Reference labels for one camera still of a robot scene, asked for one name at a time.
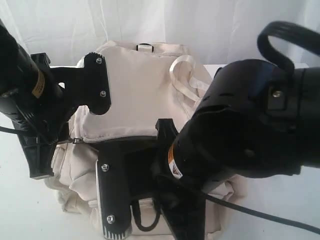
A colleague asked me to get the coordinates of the white backdrop curtain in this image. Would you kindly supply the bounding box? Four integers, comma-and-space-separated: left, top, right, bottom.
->
0, 0, 320, 66

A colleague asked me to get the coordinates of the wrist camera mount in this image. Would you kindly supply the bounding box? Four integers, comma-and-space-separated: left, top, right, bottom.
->
31, 52, 111, 115
94, 136, 161, 240

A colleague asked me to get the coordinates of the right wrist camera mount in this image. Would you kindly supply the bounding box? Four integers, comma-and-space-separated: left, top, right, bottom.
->
94, 136, 161, 240

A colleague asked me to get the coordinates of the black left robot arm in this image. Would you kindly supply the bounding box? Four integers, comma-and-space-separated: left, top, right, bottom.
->
0, 23, 77, 180

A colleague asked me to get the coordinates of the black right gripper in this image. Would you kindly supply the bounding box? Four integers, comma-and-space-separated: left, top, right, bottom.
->
152, 119, 226, 240

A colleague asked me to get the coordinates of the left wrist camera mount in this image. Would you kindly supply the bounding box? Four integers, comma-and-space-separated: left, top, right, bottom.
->
31, 52, 111, 115

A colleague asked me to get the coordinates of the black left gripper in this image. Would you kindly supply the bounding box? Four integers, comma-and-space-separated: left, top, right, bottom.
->
10, 94, 75, 180

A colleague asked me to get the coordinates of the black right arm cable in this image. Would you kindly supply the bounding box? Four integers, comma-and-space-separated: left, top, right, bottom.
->
204, 21, 320, 236

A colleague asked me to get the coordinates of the cream fabric duffel bag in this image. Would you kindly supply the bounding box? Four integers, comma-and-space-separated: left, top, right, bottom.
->
43, 41, 248, 237

